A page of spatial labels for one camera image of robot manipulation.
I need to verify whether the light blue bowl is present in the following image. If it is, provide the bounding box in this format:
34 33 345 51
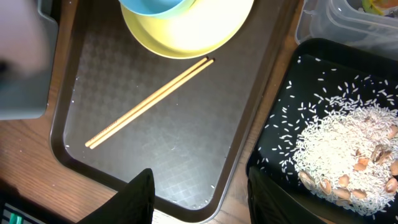
119 0 195 19

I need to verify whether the grey plastic dishwasher rack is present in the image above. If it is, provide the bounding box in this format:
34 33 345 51
1 0 59 120

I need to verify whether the yellow round plate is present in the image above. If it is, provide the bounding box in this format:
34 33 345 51
121 0 254 59

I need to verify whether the clear plastic waste bin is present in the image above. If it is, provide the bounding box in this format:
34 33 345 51
295 0 397 60

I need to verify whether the dark brown serving tray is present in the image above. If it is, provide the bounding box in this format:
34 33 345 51
50 1 297 223

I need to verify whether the green orange snack wrapper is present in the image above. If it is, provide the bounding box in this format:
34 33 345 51
362 0 397 17

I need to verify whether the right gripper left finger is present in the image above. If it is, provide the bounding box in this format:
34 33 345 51
79 168 155 224

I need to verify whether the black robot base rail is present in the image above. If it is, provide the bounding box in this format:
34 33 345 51
1 191 72 224

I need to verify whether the black rectangular waste bin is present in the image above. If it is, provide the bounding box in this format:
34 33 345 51
246 39 397 223

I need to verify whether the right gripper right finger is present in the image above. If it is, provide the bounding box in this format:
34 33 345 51
248 166 323 224

